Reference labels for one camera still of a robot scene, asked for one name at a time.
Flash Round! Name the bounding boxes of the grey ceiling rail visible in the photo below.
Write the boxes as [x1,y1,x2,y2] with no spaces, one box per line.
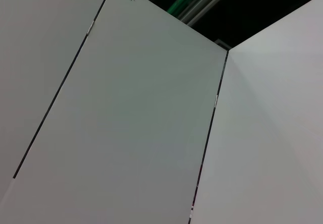
[180,0,240,27]

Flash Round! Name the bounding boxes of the white ceiling air vent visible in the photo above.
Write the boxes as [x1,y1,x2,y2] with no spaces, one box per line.
[214,39,232,51]

